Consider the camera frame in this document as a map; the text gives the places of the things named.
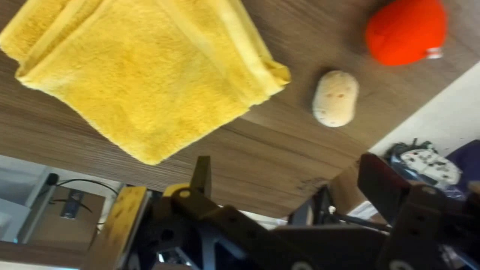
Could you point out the yellow cloth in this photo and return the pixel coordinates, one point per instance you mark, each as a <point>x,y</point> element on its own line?
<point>151,75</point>

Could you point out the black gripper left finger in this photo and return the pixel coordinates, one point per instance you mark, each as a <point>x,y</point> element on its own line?
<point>112,246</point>

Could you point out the cardboard box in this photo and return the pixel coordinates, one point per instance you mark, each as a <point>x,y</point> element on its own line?
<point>65,219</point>

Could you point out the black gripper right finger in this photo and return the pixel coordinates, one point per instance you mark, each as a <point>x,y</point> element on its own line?
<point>409,209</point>

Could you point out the beige potato toy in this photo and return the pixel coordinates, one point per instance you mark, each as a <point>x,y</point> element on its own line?
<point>335,99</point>

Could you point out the red tomato toy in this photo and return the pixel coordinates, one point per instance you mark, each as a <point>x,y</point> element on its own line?
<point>406,32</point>

